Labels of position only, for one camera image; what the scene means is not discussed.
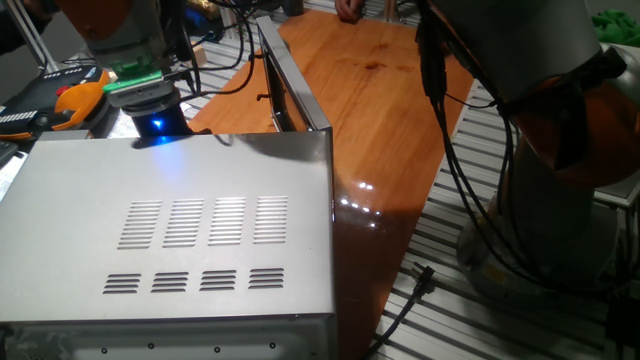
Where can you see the hand of dark sleeved person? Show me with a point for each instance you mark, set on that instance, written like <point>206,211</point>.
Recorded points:
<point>37,6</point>

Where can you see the dark sleeved person arm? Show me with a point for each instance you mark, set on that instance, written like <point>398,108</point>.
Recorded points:
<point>15,30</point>

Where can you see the blue item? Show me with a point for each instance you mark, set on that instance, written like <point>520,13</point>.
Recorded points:
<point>207,30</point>

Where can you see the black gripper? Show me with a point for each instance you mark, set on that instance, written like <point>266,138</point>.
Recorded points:
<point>157,122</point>

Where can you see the printed white paper sheet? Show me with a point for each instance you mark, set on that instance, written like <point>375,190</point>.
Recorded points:
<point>122,129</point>

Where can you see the silver microwave oven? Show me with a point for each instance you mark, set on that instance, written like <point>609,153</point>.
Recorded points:
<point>150,235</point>

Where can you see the grey metal plate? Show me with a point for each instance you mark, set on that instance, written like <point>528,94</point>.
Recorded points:
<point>620,192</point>

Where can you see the dark cylindrical container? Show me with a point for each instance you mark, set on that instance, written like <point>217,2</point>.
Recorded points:
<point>293,6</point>

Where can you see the right hand olive sleeve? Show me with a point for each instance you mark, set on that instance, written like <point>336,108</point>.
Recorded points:
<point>350,10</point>

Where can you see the glossy wooden board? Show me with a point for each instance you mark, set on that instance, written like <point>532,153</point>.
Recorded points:
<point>360,100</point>

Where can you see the grey metal tripod leg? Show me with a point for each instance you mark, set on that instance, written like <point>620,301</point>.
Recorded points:
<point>27,37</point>

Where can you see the aluminium post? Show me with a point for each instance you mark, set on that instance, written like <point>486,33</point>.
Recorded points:
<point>391,10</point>

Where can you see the gold coloured item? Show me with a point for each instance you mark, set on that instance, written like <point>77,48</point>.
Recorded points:
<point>205,7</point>

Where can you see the orange black teach pendant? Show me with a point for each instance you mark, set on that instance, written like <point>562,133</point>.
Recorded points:
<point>65,105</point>

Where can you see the green cloth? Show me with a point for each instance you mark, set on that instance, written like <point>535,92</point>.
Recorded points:
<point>615,27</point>

